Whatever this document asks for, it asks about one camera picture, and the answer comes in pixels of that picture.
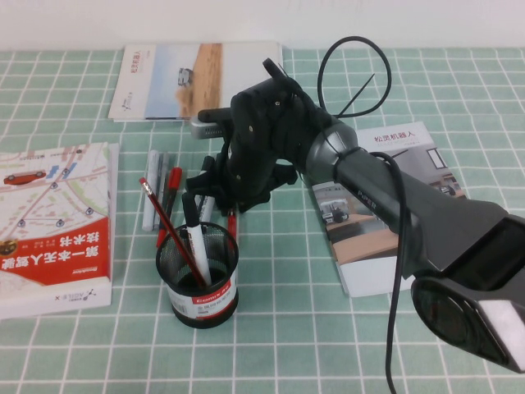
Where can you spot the white marker pen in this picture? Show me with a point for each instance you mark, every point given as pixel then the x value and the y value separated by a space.
pixel 150 184

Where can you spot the white AgileX logo brochure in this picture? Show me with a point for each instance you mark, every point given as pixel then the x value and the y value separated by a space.
pixel 61 301

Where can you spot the red pencil with eraser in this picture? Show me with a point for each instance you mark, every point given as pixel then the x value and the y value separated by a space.
pixel 160 209

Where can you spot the landscape cover brochure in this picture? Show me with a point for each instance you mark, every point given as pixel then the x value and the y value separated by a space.
pixel 164 82

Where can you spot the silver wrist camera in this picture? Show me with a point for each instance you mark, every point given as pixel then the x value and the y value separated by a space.
pixel 205 129

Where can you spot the black zip tie loop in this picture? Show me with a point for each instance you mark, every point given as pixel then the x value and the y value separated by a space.
pixel 320 80

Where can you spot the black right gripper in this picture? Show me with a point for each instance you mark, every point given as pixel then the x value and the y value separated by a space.
pixel 254 143

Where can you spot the red map cover book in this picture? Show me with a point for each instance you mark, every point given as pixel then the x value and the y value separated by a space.
pixel 49 205

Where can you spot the red ballpoint pen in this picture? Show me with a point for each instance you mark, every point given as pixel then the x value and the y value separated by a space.
pixel 232 225

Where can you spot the black mesh pen holder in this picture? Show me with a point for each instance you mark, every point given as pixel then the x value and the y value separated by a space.
pixel 205 303

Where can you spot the grey pen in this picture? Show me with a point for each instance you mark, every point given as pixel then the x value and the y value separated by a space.
pixel 163 168

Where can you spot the robot lab cover brochure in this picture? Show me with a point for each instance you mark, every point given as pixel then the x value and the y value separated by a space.
pixel 361 246

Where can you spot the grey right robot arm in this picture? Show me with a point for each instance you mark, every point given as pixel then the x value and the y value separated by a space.
pixel 410 213

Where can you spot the red capped black pen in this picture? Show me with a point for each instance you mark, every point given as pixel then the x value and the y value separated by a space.
pixel 175 178

